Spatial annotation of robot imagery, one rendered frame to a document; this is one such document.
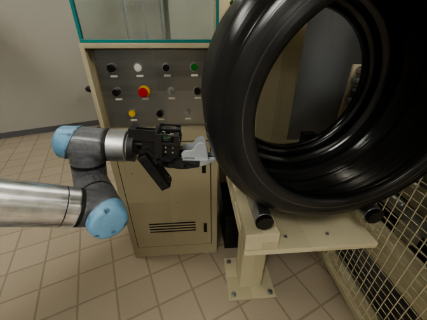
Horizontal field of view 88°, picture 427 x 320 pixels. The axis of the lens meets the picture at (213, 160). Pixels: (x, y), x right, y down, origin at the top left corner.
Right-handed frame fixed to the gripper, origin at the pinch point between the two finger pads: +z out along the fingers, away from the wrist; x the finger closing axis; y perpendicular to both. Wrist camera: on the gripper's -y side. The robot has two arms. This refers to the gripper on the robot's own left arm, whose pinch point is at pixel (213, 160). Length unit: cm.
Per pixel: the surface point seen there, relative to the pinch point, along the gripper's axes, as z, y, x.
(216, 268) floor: 17, -101, 40
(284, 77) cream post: 23.3, 18.1, 26.6
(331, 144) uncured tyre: 40.0, 0.9, 14.5
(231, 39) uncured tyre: -1.0, 26.6, -8.6
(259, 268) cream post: 38, -81, 27
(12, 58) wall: -241, -28, 287
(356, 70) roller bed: 55, 22, 38
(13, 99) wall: -250, -80, 281
